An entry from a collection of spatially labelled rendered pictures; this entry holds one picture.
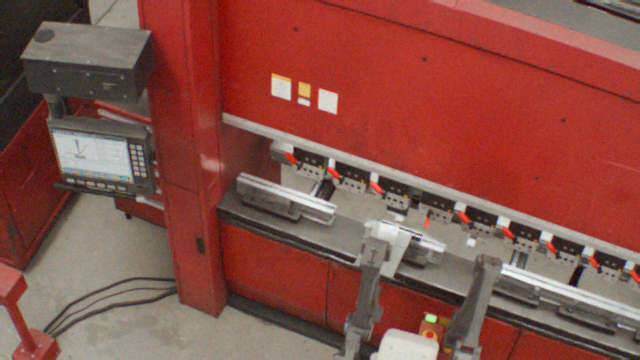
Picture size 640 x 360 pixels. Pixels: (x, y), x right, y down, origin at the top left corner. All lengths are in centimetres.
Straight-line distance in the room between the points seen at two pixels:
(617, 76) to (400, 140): 100
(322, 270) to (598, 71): 181
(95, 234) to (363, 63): 250
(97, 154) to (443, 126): 144
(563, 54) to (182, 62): 149
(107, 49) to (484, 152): 154
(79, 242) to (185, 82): 199
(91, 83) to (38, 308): 197
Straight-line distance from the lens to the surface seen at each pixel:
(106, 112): 446
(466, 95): 312
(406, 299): 396
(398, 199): 361
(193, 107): 346
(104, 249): 507
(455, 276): 385
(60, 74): 331
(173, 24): 323
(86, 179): 367
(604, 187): 326
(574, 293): 383
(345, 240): 390
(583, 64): 289
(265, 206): 399
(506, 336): 395
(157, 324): 470
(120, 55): 322
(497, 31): 289
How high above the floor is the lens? 393
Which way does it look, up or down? 47 degrees down
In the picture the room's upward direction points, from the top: 3 degrees clockwise
